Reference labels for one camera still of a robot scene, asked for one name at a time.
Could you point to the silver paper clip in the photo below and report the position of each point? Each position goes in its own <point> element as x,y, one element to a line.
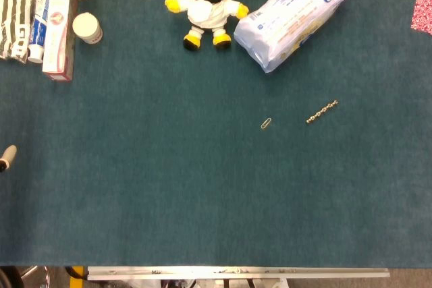
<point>266,123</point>

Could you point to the black-headed plush doll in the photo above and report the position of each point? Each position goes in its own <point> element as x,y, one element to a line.
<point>204,8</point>

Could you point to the pale blue wipes pack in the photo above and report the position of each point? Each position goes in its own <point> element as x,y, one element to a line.
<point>292,18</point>

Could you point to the small white jar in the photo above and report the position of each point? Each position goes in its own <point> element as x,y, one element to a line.
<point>87,27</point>

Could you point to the pink white toothpaste box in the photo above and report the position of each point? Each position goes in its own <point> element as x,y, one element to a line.
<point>58,33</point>

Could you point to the blue white toothpaste tube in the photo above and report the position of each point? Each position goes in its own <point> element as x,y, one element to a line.
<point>40,21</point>

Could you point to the red patterned cloth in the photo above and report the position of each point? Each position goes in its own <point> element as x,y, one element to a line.
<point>422,13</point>

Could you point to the aluminium frame rail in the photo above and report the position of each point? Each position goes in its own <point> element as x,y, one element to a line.
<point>236,272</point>

